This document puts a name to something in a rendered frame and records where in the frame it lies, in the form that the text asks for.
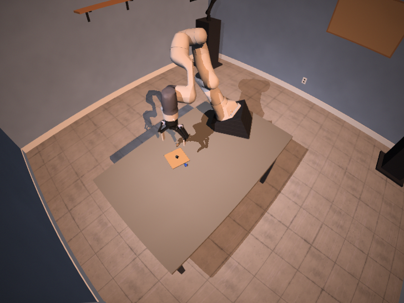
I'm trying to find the orange flat mat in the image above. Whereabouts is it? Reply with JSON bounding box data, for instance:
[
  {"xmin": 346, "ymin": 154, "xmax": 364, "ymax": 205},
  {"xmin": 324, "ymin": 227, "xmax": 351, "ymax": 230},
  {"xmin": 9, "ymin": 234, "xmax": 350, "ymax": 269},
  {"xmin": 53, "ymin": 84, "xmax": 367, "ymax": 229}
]
[{"xmin": 164, "ymin": 148, "xmax": 190, "ymax": 169}]

